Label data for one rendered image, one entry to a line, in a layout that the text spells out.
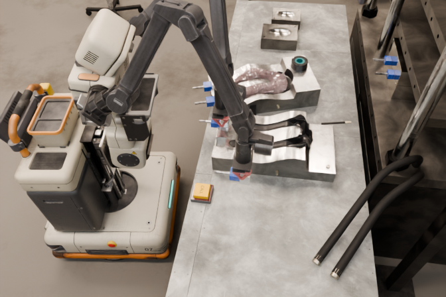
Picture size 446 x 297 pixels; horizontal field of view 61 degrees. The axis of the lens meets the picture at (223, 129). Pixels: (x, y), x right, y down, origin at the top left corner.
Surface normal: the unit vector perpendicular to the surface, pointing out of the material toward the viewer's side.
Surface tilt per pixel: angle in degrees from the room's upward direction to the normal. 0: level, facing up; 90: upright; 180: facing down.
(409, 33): 0
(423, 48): 0
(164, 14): 75
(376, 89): 0
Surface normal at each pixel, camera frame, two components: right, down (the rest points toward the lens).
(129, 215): -0.04, -0.66
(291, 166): -0.15, 0.75
